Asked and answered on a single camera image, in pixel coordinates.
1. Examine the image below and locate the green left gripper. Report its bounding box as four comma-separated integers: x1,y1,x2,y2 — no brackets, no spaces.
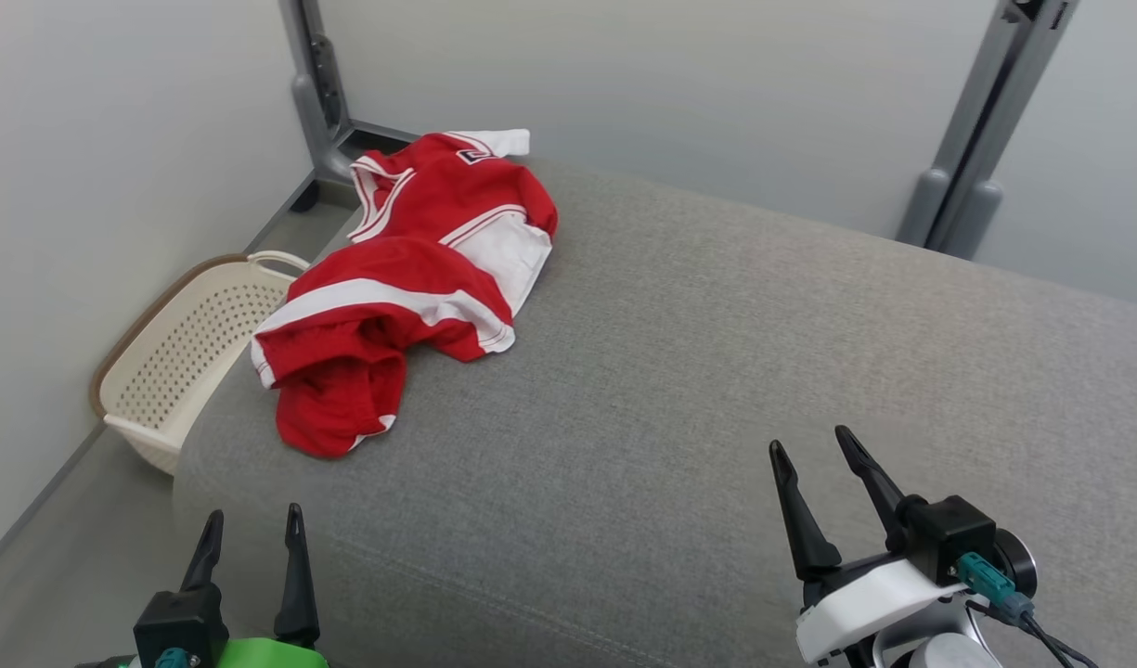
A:
180,504,329,668

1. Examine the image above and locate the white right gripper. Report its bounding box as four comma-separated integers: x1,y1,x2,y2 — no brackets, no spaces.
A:
769,425,973,665

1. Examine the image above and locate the red shorts white stripe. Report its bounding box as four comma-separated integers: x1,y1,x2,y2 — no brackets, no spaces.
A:
250,237,517,460

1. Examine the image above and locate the red Bulls jersey shirt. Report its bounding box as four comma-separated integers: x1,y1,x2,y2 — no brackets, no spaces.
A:
348,128,560,318

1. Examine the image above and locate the cream perforated laundry basket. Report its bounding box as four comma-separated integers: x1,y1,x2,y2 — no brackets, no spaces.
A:
90,250,311,476

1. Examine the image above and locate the grey double partition post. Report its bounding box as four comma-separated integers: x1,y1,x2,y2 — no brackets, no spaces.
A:
896,0,1081,263

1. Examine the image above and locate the grey partition post with foot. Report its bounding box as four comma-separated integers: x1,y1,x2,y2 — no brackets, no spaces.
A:
278,0,420,186

